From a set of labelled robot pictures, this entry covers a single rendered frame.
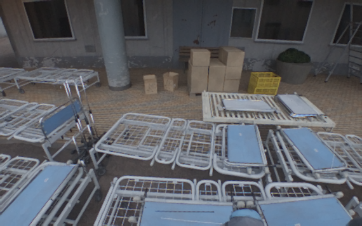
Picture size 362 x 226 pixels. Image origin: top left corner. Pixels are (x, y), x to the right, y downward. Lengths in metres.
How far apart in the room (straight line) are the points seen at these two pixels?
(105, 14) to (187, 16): 2.82
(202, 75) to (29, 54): 7.09
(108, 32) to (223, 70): 2.82
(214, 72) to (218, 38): 2.46
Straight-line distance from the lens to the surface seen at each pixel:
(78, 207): 2.47
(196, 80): 4.29
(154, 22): 6.64
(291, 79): 6.34
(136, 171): 2.59
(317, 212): 1.87
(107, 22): 4.72
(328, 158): 2.46
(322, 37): 7.96
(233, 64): 4.39
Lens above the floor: 1.89
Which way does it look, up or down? 30 degrees down
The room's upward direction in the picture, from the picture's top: straight up
